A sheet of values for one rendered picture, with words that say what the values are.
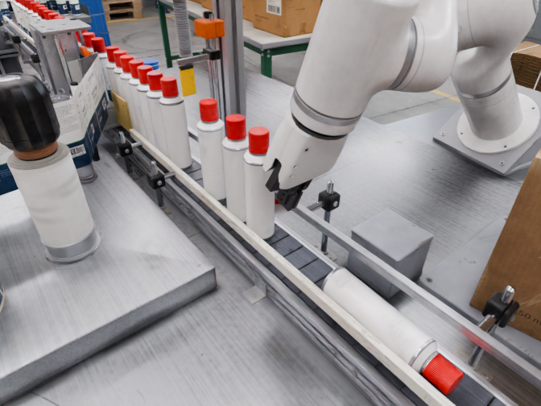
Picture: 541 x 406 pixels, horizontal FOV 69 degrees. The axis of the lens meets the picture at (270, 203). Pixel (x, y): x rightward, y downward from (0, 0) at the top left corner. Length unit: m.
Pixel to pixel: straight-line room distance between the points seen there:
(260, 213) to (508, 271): 0.38
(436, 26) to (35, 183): 0.56
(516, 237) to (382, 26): 0.36
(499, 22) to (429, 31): 0.45
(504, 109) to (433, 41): 0.67
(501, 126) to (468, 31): 0.32
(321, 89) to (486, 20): 0.52
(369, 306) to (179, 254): 0.33
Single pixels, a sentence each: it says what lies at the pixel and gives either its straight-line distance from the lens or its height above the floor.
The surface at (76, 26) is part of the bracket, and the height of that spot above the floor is 1.14.
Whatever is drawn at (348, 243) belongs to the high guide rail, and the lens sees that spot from 0.59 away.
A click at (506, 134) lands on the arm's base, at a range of 1.17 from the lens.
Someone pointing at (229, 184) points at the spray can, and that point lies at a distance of 0.70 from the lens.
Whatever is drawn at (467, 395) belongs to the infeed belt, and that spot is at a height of 0.88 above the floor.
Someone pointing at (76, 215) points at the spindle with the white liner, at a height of 0.96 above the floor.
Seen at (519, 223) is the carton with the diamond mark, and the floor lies 1.03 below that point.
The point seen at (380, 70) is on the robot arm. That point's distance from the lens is 0.42.
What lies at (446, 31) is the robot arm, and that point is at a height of 1.26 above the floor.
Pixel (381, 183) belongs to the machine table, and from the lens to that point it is 0.99.
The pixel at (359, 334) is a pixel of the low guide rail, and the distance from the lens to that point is 0.55.
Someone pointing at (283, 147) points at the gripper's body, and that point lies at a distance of 0.48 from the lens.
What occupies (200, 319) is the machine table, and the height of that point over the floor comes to 0.83.
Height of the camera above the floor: 1.35
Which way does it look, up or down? 36 degrees down
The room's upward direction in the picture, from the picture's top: straight up
